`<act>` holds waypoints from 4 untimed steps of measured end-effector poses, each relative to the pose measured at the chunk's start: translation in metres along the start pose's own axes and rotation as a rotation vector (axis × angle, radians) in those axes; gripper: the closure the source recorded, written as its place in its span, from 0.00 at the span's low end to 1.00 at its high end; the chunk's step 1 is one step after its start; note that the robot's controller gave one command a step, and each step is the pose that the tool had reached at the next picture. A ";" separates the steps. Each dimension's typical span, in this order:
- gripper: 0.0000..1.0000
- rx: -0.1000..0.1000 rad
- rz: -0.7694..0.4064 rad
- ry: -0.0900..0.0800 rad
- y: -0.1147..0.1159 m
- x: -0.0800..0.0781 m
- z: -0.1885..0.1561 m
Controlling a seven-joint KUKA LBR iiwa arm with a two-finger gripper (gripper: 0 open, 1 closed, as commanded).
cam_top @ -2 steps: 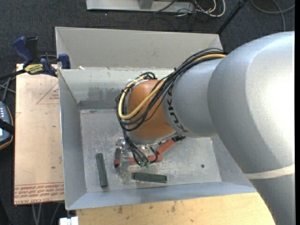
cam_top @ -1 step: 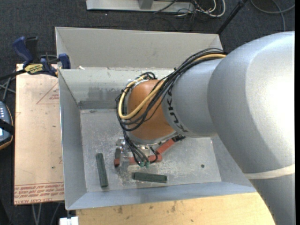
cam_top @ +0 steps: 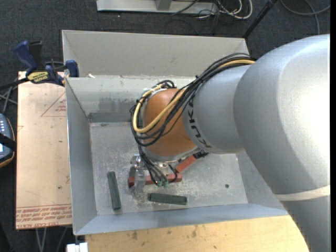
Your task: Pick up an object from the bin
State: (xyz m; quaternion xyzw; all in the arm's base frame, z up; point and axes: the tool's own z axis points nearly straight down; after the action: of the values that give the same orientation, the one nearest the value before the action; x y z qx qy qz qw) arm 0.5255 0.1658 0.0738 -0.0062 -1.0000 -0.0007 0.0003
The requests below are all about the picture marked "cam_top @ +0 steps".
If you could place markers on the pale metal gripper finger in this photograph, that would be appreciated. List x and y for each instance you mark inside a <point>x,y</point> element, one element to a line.
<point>140,184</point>
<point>132,176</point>

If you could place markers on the red-brown flat block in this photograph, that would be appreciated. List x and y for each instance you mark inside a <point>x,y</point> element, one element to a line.
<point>173,178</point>
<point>187,164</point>

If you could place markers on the dark green flat block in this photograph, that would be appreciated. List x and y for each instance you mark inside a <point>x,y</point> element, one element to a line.
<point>114,191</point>
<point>168,199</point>

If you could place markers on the grey metal bin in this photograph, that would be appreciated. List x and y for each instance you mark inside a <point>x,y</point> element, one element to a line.
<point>110,151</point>

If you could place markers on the brown cardboard board, red print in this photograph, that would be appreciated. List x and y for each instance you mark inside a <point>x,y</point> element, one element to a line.
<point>42,153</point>

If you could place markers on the black cylinder on white bracket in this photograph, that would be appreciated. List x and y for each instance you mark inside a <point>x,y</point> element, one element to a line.
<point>201,154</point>

